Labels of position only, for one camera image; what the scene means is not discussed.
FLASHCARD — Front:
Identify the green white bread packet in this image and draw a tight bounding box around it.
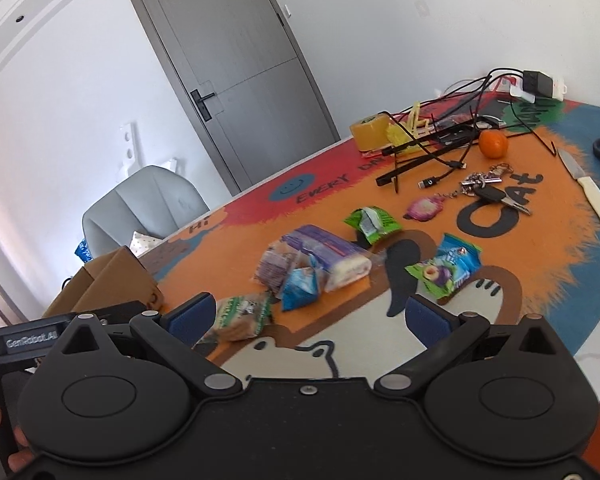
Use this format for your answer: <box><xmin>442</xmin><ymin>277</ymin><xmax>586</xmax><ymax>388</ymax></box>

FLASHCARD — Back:
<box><xmin>201</xmin><ymin>292</ymin><xmax>272</xmax><ymax>344</ymax></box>

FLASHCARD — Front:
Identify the blue green candy packet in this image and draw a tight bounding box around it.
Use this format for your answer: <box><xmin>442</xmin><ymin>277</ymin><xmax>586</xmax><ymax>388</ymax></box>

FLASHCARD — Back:
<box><xmin>405</xmin><ymin>233</ymin><xmax>482</xmax><ymax>299</ymax></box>

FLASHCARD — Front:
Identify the purple long cake packet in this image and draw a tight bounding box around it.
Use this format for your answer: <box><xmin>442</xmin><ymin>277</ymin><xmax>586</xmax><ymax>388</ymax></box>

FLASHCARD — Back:
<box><xmin>282</xmin><ymin>224</ymin><xmax>373</xmax><ymax>292</ymax></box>

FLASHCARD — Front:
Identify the green snack packet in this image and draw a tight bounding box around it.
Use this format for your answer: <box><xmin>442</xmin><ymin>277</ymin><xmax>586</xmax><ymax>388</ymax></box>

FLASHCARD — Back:
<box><xmin>343</xmin><ymin>206</ymin><xmax>401</xmax><ymax>245</ymax></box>

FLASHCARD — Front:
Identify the blue snack packet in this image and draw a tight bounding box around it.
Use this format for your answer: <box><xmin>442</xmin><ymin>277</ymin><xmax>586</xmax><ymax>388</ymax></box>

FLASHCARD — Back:
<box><xmin>282</xmin><ymin>266</ymin><xmax>326</xmax><ymax>312</ymax></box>

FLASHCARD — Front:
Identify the person's left hand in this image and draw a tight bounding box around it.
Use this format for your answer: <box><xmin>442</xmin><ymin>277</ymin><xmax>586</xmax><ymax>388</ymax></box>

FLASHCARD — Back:
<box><xmin>0</xmin><ymin>407</ymin><xmax>34</xmax><ymax>472</ymax></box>

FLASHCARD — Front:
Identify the brown cardboard box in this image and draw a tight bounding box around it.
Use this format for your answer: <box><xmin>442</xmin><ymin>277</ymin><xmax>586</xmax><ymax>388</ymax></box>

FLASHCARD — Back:
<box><xmin>42</xmin><ymin>246</ymin><xmax>163</xmax><ymax>318</ymax></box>

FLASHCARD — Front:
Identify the white dotted cushion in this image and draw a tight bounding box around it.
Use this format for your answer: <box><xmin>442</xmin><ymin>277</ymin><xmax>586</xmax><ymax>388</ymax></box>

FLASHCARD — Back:
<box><xmin>129</xmin><ymin>231</ymin><xmax>162</xmax><ymax>258</ymax></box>

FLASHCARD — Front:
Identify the blue bag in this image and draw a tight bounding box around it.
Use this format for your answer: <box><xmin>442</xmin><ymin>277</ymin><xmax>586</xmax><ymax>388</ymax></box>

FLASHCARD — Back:
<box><xmin>74</xmin><ymin>238</ymin><xmax>93</xmax><ymax>263</ymax></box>

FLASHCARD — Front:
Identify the grey chair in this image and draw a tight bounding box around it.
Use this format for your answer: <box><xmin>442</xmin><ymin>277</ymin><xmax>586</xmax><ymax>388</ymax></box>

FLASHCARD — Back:
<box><xmin>82</xmin><ymin>166</ymin><xmax>209</xmax><ymax>258</ymax></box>

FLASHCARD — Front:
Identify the colourful cartoon table mat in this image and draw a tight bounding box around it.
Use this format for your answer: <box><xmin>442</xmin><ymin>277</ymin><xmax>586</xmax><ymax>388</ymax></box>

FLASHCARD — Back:
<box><xmin>142</xmin><ymin>103</ymin><xmax>600</xmax><ymax>390</ymax></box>

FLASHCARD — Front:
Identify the car key bunch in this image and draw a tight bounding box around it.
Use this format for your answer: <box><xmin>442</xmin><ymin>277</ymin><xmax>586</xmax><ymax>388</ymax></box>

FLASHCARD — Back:
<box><xmin>460</xmin><ymin>162</ymin><xmax>532</xmax><ymax>216</ymax></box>

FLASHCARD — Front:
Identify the black laptop stand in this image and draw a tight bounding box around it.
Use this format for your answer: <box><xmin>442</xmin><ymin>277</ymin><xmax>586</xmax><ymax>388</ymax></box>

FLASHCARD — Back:
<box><xmin>376</xmin><ymin>122</ymin><xmax>479</xmax><ymax>188</ymax></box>

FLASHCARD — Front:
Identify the orange tangerine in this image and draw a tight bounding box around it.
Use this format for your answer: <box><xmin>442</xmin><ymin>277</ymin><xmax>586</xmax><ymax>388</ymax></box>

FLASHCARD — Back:
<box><xmin>478</xmin><ymin>129</ymin><xmax>509</xmax><ymax>159</ymax></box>

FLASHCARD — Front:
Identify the yellow plastic toy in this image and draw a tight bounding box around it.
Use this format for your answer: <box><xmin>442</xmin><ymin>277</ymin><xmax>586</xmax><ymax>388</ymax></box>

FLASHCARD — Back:
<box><xmin>386</xmin><ymin>101</ymin><xmax>430</xmax><ymax>148</ymax></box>

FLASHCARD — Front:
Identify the yellow tape roll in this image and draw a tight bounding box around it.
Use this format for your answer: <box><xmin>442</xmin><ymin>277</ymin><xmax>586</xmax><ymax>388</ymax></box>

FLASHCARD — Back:
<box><xmin>350</xmin><ymin>114</ymin><xmax>390</xmax><ymax>153</ymax></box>

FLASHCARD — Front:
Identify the white power strip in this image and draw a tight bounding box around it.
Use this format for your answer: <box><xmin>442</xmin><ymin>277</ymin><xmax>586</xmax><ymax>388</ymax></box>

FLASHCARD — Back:
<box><xmin>494</xmin><ymin>73</ymin><xmax>568</xmax><ymax>103</ymax></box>

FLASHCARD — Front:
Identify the black power adapter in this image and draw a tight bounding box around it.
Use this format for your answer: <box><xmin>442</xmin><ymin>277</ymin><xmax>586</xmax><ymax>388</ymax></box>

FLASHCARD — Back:
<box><xmin>522</xmin><ymin>70</ymin><xmax>554</xmax><ymax>99</ymax></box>

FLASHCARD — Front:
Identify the grey door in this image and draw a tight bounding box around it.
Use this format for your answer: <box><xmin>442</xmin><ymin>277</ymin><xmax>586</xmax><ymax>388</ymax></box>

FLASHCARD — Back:
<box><xmin>131</xmin><ymin>0</ymin><xmax>340</xmax><ymax>195</ymax></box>

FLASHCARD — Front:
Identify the pink keychain charm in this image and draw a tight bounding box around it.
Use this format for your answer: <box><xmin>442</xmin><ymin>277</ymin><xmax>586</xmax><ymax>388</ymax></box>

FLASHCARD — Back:
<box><xmin>403</xmin><ymin>196</ymin><xmax>444</xmax><ymax>222</ymax></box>

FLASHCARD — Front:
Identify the black usb cable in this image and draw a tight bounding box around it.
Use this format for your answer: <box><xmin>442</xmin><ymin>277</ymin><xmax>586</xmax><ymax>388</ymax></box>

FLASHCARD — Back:
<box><xmin>379</xmin><ymin>109</ymin><xmax>481</xmax><ymax>190</ymax></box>

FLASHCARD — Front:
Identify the white wall switch panel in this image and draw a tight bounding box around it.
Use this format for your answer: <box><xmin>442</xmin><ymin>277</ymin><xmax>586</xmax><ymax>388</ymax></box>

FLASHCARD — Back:
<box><xmin>119</xmin><ymin>122</ymin><xmax>142</xmax><ymax>174</ymax></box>

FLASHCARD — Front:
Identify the white handled knife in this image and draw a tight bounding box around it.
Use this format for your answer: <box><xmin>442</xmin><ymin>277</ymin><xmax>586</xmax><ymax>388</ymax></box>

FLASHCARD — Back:
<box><xmin>557</xmin><ymin>148</ymin><xmax>600</xmax><ymax>219</ymax></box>

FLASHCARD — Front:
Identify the black door handle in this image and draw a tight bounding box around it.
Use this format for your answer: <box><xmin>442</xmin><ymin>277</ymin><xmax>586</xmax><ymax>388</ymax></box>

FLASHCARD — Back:
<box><xmin>189</xmin><ymin>89</ymin><xmax>216</xmax><ymax>122</ymax></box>

